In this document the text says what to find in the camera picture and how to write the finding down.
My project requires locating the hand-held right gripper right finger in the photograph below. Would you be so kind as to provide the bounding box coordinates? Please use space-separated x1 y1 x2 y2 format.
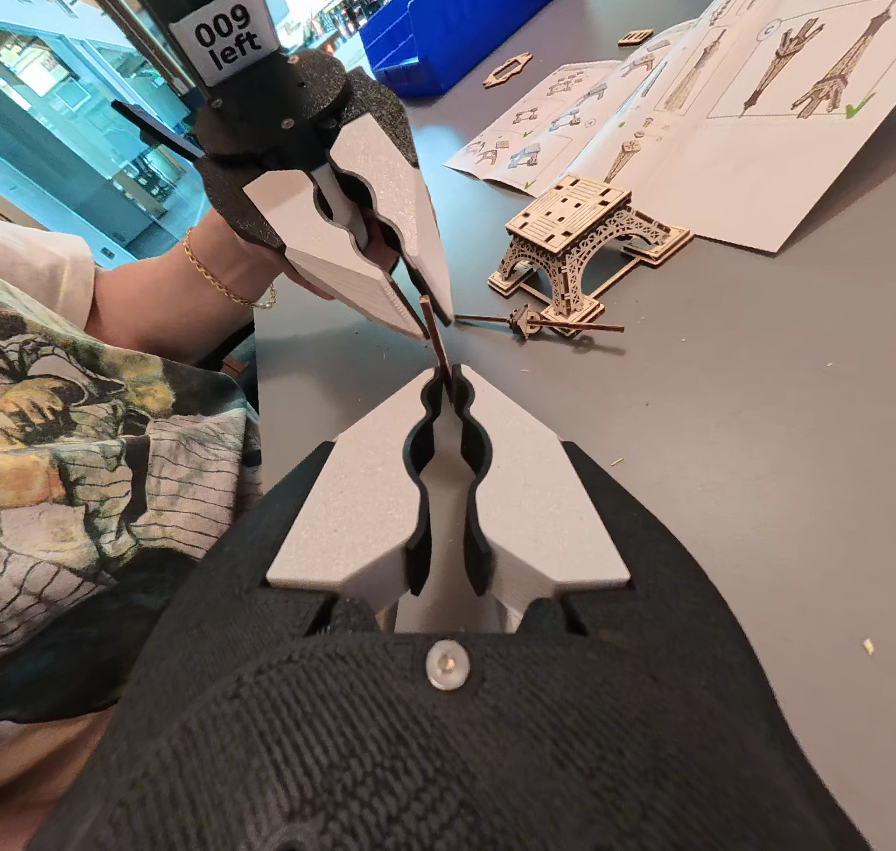
451 365 630 600

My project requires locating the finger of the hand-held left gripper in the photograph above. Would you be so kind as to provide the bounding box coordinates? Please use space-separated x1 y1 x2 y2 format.
240 168 429 342
328 111 456 328

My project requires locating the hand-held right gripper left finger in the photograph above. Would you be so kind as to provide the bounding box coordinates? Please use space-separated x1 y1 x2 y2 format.
266 367 443 598

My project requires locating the thin dark wooden rod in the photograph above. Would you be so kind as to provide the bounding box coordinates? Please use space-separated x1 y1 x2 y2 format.
419 294 456 405

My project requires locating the person's left forearm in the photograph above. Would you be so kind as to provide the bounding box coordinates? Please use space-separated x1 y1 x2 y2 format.
84 231 281 365

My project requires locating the person's left hand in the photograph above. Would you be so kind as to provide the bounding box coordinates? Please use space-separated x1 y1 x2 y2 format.
191 209 337 304

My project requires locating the wooden tower base model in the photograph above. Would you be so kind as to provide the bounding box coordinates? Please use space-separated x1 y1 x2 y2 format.
488 174 694 337

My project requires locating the thin wooden spire piece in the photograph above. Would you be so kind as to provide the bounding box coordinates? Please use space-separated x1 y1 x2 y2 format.
455 304 626 342

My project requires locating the large blue storage bin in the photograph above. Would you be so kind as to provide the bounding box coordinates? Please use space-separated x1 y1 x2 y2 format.
360 0 582 99

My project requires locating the folded paper instruction sheet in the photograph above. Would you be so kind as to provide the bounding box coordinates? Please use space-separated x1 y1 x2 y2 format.
443 0 896 253

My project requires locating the gold chain bracelet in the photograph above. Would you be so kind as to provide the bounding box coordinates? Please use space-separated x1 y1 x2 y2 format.
182 227 279 309

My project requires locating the small octagonal wooden frame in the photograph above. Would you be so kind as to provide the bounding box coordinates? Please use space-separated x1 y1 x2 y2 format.
483 52 535 91

